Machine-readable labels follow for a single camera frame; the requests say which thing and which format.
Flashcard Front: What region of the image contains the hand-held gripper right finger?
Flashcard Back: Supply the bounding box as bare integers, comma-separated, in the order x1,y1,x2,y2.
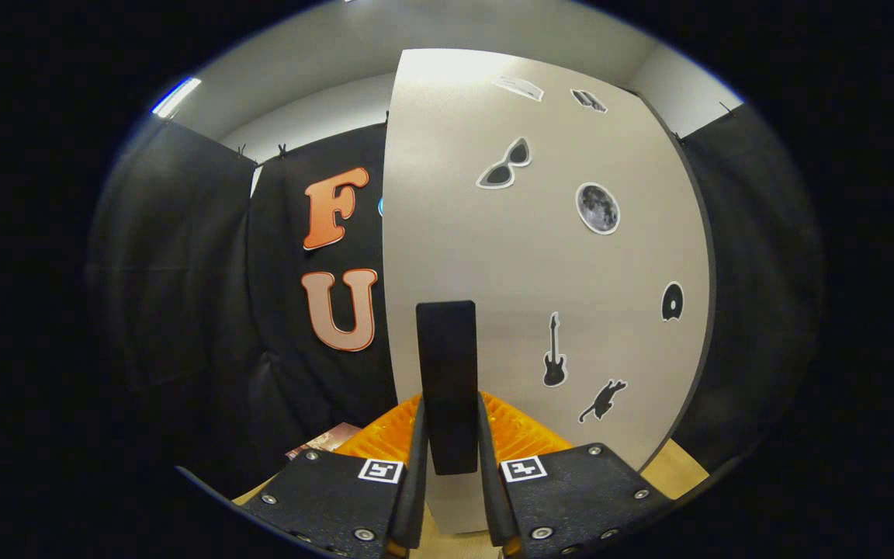
478,392,677,559

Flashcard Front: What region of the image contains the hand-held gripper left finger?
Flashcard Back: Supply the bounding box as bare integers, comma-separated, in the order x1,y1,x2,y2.
175,394,429,559

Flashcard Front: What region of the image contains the black door handle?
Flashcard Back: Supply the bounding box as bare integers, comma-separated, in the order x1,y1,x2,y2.
415,300,481,477

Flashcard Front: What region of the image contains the beige shoe cabinet door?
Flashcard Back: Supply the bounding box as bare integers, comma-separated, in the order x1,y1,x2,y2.
381,48,712,536

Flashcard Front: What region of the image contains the dark grey shoe cabinet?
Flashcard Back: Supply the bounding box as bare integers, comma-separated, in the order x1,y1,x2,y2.
625,89,719,474

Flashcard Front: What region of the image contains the brown book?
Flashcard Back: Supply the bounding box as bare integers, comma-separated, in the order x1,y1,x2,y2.
285,422,363,461

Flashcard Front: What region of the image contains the black backdrop cloth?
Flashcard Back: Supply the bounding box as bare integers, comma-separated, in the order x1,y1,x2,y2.
86,99,826,498

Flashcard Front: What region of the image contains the row of black cloth clips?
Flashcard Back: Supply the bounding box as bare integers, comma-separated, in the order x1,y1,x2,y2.
234,99,735,161

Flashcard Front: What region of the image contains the narrow ceiling light panel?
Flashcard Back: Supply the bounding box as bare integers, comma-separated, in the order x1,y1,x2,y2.
151,76,203,120

